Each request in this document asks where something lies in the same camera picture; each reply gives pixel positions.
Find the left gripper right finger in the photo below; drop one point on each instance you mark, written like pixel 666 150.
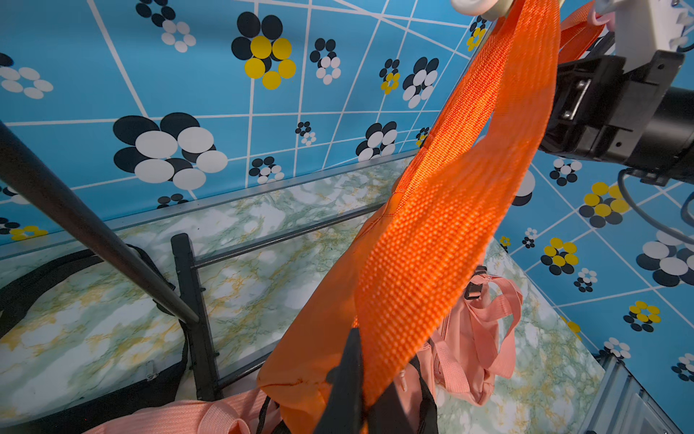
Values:
pixel 387 416

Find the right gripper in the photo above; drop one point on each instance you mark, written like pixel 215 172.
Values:
pixel 602 113

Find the orange sling bag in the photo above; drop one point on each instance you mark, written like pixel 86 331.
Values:
pixel 577 33
pixel 410 262

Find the pink hook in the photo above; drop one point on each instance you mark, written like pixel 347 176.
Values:
pixel 599 19

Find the black clothes rack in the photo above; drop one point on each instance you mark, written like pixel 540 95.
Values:
pixel 27 174

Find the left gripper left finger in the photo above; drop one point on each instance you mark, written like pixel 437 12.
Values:
pixel 344 411

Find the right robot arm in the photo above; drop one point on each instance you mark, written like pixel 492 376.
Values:
pixel 636 119

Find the black sling bag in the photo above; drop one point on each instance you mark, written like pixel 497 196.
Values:
pixel 325 396
pixel 91 334

